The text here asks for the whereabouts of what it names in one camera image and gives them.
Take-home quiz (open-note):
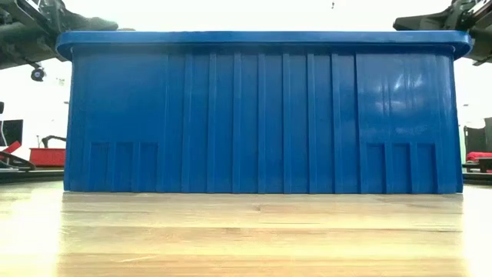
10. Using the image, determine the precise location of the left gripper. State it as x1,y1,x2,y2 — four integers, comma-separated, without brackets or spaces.
0,0,136,39

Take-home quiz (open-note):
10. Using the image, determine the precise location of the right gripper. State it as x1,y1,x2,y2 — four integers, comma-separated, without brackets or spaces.
392,0,492,35

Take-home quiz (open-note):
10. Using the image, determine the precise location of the red background bin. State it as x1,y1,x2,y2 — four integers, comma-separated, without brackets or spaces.
29,148,66,168

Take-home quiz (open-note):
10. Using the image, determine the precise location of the large blue plastic bin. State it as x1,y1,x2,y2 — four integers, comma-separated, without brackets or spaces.
56,30,473,195

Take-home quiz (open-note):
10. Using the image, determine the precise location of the black background chair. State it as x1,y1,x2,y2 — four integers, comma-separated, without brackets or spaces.
464,125,487,155

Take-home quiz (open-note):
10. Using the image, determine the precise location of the black background monitor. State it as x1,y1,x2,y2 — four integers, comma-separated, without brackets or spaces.
0,118,24,147

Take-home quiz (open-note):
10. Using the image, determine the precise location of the red cloth item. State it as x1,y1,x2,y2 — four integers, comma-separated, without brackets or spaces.
466,151,492,162

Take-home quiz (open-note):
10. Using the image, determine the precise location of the red flat background item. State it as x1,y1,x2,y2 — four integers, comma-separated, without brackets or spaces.
0,140,22,155

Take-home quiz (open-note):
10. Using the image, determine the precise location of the black background stand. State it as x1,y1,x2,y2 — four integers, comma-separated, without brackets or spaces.
0,152,37,172

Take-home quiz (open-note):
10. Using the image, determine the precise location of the dark low background table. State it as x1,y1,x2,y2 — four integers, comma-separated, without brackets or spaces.
0,169,65,185

